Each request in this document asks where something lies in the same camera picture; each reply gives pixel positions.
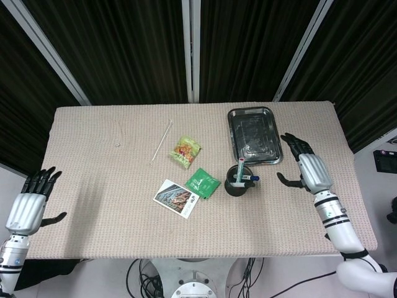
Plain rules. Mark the thin white stick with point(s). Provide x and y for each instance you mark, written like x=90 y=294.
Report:
x=162 y=143

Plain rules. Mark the green red marker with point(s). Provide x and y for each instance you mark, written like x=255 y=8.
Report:
x=240 y=169

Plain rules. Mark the white picture card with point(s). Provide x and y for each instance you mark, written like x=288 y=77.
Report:
x=176 y=198

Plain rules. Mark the silver frame post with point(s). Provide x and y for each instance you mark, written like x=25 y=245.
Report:
x=302 y=49
x=46 y=49
x=191 y=49

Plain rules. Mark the black electronic device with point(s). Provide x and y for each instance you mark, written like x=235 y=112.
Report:
x=385 y=160

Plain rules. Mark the rectangular metal tray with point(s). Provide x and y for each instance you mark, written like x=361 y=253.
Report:
x=255 y=135

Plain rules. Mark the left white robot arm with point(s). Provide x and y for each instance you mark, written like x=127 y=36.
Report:
x=12 y=260

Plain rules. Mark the beige woven tablecloth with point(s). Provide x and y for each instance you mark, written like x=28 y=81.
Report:
x=124 y=223

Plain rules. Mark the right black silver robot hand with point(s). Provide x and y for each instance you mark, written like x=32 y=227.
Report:
x=314 y=172

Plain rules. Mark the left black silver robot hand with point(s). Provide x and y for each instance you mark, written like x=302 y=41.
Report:
x=26 y=208

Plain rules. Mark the black pen cup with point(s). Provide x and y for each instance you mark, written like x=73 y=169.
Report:
x=234 y=190

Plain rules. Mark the green orange snack packet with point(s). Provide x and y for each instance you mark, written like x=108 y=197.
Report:
x=185 y=151

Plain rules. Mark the black pleated curtain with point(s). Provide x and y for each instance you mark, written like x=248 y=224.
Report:
x=248 y=49
x=28 y=108
x=118 y=49
x=363 y=68

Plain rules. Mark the green sachet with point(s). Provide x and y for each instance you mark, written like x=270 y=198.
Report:
x=202 y=182

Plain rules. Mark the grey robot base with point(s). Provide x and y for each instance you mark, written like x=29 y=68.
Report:
x=193 y=277

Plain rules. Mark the blue white marker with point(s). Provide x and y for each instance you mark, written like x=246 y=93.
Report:
x=252 y=177

